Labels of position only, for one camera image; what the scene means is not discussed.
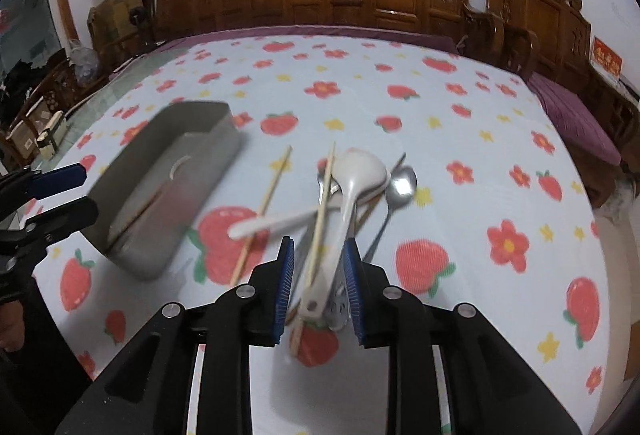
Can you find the long purple bench cushion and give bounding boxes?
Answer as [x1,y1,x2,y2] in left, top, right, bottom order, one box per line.
[107,25,461,82]

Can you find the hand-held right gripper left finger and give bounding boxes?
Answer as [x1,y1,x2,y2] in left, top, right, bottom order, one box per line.
[55,235,296,435]

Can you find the glass door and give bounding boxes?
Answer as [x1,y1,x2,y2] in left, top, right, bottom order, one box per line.
[0,0,81,83]

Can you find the person's left hand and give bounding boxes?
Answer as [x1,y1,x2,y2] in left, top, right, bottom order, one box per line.
[0,301,27,352]

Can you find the red wall sign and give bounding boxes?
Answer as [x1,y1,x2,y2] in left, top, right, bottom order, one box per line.
[590,36,624,79]

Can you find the large cardboard box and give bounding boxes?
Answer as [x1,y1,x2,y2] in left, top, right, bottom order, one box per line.
[87,0,152,62]

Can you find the wooden chair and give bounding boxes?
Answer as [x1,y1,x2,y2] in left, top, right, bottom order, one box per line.
[502,22,535,83]
[462,4,506,61]

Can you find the cream small box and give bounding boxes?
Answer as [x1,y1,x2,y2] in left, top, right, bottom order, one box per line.
[36,111,69,159]

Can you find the clear plastic bag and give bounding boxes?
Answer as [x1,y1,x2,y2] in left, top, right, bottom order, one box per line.
[67,40,99,87]

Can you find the dark wooden chopstick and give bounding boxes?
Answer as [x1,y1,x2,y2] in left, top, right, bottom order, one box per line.
[354,153,407,235]

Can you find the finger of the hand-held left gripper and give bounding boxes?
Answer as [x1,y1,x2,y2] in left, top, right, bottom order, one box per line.
[0,163,87,202]
[0,197,100,257]

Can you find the large white plastic spoon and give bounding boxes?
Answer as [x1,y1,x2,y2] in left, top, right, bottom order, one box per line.
[298,149,390,322]

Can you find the small metal spoon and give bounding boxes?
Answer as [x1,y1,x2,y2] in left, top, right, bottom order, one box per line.
[361,165,419,263]

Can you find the short carved wooden bench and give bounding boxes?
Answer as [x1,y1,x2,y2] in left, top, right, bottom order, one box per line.
[487,0,640,151]

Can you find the short purple bench cushion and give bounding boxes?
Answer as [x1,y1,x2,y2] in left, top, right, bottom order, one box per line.
[527,72,624,167]

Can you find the rectangular metal tray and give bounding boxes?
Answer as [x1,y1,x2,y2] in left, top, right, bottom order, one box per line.
[86,100,246,282]

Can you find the large metal ladle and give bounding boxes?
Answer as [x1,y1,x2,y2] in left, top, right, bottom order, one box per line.
[322,260,354,332]

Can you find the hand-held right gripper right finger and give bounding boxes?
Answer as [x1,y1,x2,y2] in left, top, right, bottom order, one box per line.
[342,236,583,435]

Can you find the slim white plastic spoon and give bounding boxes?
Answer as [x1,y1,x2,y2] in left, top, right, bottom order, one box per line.
[227,195,351,240]

